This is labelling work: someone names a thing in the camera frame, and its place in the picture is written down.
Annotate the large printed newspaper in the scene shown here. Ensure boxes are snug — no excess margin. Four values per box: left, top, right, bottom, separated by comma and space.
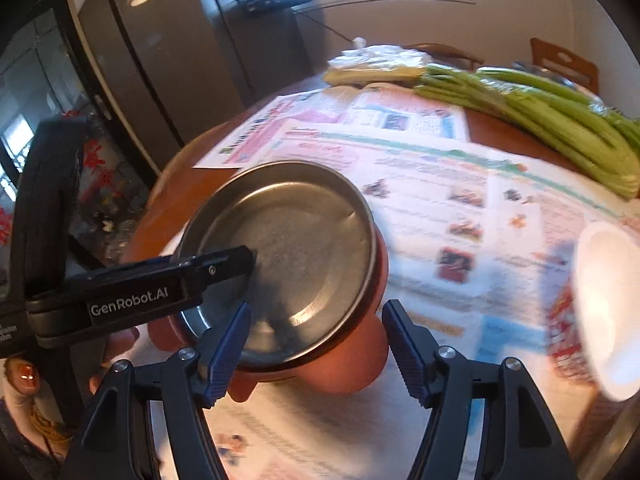
200, 125, 640, 480

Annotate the grey refrigerator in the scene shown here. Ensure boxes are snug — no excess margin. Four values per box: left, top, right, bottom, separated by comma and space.
57, 0, 321, 186

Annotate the pink printed newspaper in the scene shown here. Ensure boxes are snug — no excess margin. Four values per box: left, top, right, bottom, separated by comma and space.
192, 85, 471, 171

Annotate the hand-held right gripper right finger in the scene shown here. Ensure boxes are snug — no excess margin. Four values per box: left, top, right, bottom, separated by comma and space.
381, 299, 581, 480

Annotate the plastic bag of yellow food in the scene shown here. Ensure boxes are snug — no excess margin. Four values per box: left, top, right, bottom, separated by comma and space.
322, 37, 431, 86

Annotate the person's left forearm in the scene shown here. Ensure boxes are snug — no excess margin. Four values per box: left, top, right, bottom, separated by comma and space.
0, 392, 76, 480

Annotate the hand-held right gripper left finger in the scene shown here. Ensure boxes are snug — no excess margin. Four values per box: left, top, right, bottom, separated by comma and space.
60, 301, 253, 480

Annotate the steel bowl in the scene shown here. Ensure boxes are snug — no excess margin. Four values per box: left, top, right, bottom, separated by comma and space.
575, 395, 640, 480

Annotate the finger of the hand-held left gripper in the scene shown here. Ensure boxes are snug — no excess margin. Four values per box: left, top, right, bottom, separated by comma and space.
120, 245, 257, 306

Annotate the steel plate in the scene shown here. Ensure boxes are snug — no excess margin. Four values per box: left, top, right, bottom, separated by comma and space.
177, 161, 378, 367

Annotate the wooden chair with cutout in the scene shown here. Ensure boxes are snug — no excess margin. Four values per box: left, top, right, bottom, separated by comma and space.
530, 37, 600, 93

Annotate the person's left hand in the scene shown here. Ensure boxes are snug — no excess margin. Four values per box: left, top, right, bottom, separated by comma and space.
4, 327, 142, 398

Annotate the celery bunch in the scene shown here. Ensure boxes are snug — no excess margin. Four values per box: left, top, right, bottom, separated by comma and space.
415, 64, 640, 201
475, 66, 640, 128

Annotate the red printed paper bowl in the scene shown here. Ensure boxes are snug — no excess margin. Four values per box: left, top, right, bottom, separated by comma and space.
547, 220, 640, 403

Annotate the orange footed plate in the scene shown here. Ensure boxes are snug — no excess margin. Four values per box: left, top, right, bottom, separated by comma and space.
147, 230, 391, 403

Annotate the wooden chair with curved back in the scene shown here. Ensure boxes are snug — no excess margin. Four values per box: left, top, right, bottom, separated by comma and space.
400, 42, 486, 72

